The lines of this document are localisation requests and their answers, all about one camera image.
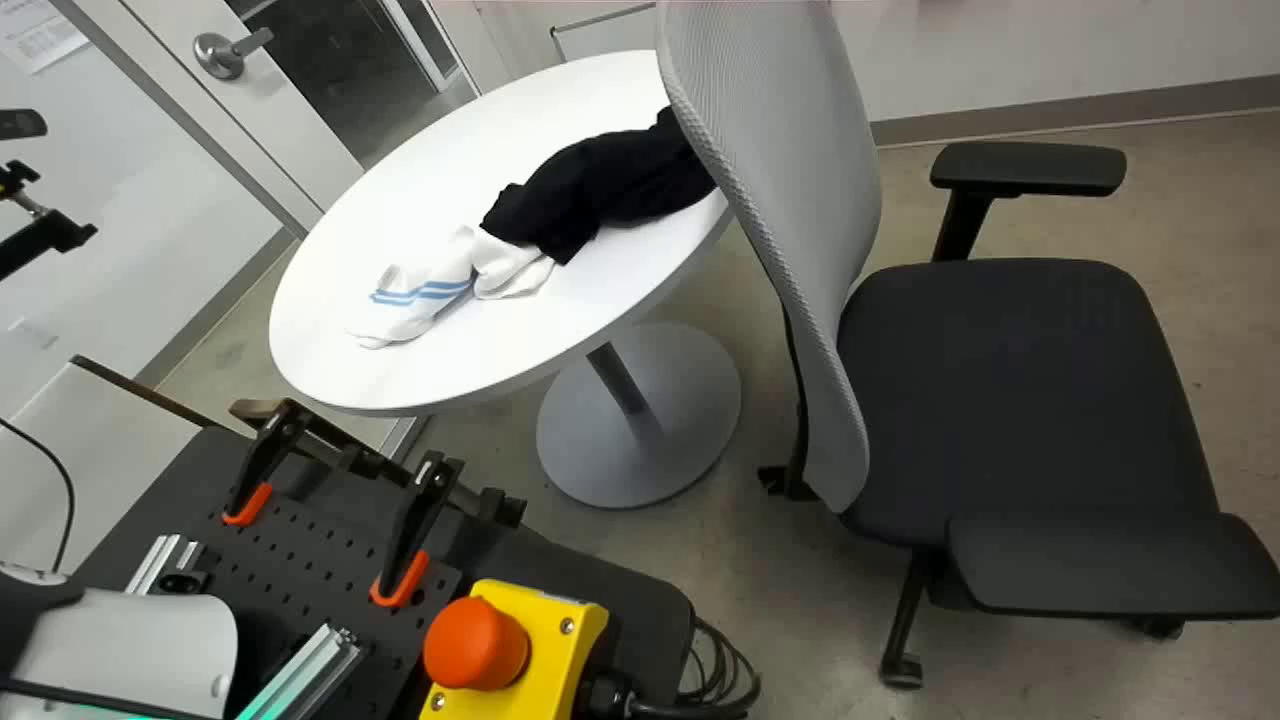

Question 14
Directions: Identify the black shirt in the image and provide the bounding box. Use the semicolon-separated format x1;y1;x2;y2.
479;109;717;264

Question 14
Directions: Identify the white towel with blue stripes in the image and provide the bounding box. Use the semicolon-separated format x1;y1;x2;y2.
352;222;556;349

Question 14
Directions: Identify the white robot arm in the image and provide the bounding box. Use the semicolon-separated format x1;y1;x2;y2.
0;572;240;720

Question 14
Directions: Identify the grey and black office chair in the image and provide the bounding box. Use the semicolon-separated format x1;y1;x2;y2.
655;0;1280;688

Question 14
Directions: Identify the yellow emergency stop box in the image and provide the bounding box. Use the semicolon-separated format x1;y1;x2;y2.
420;580;613;720

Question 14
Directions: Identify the black perforated mounting board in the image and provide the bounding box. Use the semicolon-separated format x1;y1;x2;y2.
78;428;697;720

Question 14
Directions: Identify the green-tinted aluminium profile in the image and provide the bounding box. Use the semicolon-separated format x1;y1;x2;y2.
237;623;363;720

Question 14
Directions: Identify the white door with glass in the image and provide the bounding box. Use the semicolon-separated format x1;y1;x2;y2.
52;0;477;227

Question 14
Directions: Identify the silver aluminium profile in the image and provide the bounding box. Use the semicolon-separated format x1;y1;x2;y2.
123;535;209;595

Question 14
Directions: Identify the white round pedestal table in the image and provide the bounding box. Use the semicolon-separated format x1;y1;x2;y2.
269;47;741;509

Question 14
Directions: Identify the right orange-handled black clamp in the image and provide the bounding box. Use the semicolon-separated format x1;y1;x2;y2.
368;453;460;613

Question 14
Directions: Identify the orange-handled black clamp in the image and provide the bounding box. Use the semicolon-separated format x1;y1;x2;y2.
222;398;310;527
368;453;460;613

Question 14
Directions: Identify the black cable bundle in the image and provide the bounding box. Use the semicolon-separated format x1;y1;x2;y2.
585;613;763;720

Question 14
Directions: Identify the left orange-handled black clamp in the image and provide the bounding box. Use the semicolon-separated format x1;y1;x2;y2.
222;398;310;527

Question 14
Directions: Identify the silver door handle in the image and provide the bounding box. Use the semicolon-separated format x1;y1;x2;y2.
194;29;278;79

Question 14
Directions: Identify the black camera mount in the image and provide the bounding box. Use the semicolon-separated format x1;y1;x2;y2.
0;109;95;281

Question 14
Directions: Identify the thin black cable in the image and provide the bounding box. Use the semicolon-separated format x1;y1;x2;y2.
0;415;79;580

